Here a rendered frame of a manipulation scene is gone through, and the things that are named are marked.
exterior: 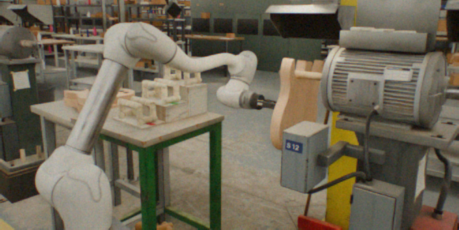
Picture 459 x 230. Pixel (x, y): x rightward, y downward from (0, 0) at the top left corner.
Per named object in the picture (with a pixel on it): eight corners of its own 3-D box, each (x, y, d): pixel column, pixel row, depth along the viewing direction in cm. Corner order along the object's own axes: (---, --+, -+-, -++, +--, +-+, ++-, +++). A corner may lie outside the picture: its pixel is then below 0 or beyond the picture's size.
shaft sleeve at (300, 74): (321, 82, 148) (324, 79, 150) (321, 74, 146) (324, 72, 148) (281, 77, 158) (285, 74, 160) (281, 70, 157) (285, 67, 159)
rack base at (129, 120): (166, 123, 195) (166, 121, 194) (142, 130, 183) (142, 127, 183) (134, 114, 212) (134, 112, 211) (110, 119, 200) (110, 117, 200)
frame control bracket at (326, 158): (348, 151, 137) (350, 142, 136) (327, 168, 123) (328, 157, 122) (338, 149, 140) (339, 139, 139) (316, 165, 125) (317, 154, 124)
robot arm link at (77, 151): (42, 209, 129) (20, 190, 144) (83, 216, 141) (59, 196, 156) (132, 14, 142) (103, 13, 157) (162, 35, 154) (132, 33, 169)
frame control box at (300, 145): (369, 199, 131) (376, 129, 125) (346, 226, 114) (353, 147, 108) (305, 180, 145) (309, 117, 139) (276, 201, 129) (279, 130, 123)
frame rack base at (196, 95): (207, 112, 217) (207, 83, 213) (188, 117, 206) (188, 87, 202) (176, 104, 234) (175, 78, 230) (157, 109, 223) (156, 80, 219)
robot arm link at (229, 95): (235, 105, 175) (244, 80, 177) (210, 99, 184) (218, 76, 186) (246, 112, 183) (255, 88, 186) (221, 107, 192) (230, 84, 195)
